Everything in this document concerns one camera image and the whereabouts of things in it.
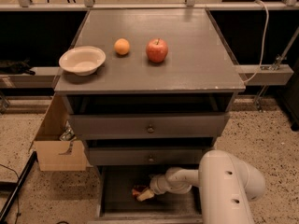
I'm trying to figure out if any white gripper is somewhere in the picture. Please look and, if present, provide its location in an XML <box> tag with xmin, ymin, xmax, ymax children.
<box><xmin>136</xmin><ymin>175</ymin><xmax>184</xmax><ymax>202</ymax></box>

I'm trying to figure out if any red coke can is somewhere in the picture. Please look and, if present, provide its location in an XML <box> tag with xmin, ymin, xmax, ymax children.
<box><xmin>132</xmin><ymin>185</ymin><xmax>149</xmax><ymax>198</ymax></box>

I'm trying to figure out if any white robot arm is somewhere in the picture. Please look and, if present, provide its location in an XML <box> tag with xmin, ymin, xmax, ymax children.
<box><xmin>133</xmin><ymin>150</ymin><xmax>265</xmax><ymax>224</ymax></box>

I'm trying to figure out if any grey bottom drawer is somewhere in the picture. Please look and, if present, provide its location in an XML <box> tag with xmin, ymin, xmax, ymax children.
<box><xmin>88</xmin><ymin>165</ymin><xmax>204</xmax><ymax>224</ymax></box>

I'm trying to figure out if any grey drawer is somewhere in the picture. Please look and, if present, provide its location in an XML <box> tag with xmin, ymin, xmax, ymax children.
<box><xmin>85</xmin><ymin>147</ymin><xmax>211</xmax><ymax>165</ymax></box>
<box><xmin>88</xmin><ymin>165</ymin><xmax>204</xmax><ymax>224</ymax></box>
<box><xmin>69</xmin><ymin>113</ymin><xmax>229</xmax><ymax>140</ymax></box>

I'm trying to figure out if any grey middle drawer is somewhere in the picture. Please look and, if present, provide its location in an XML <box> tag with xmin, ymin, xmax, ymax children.
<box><xmin>85</xmin><ymin>147</ymin><xmax>211</xmax><ymax>165</ymax></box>

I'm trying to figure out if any grey top drawer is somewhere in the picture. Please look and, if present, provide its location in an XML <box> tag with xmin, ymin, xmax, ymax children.
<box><xmin>69</xmin><ymin>113</ymin><xmax>229</xmax><ymax>140</ymax></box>

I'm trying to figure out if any grey drawer cabinet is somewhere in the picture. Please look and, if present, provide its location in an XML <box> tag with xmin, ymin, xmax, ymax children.
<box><xmin>55</xmin><ymin>8</ymin><xmax>244</xmax><ymax>224</ymax></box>

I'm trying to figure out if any cardboard box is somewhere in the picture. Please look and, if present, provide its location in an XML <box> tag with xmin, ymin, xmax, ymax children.
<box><xmin>33</xmin><ymin>95</ymin><xmax>87</xmax><ymax>172</ymax></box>

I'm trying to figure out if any black floor bar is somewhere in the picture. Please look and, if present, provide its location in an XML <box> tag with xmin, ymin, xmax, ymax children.
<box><xmin>0</xmin><ymin>151</ymin><xmax>37</xmax><ymax>224</ymax></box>

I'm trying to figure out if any red apple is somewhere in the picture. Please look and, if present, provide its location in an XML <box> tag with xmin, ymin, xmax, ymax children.
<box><xmin>146</xmin><ymin>38</ymin><xmax>168</xmax><ymax>63</ymax></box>

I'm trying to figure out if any white bowl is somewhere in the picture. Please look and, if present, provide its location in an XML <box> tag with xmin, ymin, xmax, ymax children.
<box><xmin>59</xmin><ymin>46</ymin><xmax>106</xmax><ymax>76</ymax></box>

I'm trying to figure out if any orange fruit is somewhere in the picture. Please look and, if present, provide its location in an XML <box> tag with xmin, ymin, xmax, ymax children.
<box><xmin>114</xmin><ymin>38</ymin><xmax>130</xmax><ymax>55</ymax></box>

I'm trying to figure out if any black bag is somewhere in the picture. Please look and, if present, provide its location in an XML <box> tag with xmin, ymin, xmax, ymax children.
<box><xmin>0</xmin><ymin>60</ymin><xmax>36</xmax><ymax>76</ymax></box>

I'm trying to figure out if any white cable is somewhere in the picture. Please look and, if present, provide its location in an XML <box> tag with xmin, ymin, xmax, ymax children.
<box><xmin>243</xmin><ymin>0</ymin><xmax>270</xmax><ymax>86</ymax></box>

